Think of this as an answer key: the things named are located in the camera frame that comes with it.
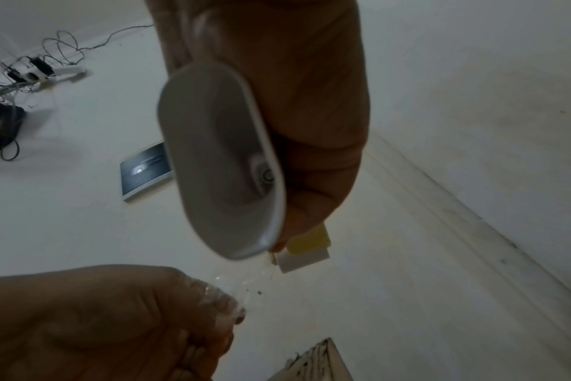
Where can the dark flat box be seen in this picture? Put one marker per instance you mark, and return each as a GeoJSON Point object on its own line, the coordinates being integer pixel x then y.
{"type": "Point", "coordinates": [144, 173]}

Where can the person's right hand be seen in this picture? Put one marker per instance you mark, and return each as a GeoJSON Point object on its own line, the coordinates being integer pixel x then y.
{"type": "Point", "coordinates": [313, 93]}

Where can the yellow tape dispenser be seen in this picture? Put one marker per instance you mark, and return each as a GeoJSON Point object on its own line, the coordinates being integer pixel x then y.
{"type": "Point", "coordinates": [210, 160]}

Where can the brown cardboard box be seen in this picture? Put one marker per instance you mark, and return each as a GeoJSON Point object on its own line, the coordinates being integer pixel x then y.
{"type": "Point", "coordinates": [318, 364]}

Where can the person's left hand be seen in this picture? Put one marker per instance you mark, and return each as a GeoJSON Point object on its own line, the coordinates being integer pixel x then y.
{"type": "Point", "coordinates": [88, 327]}

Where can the white power strip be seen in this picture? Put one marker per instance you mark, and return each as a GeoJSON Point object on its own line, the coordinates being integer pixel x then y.
{"type": "Point", "coordinates": [50, 74]}

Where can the black floor fan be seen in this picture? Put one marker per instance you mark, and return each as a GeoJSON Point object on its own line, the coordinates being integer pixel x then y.
{"type": "Point", "coordinates": [0, 126]}

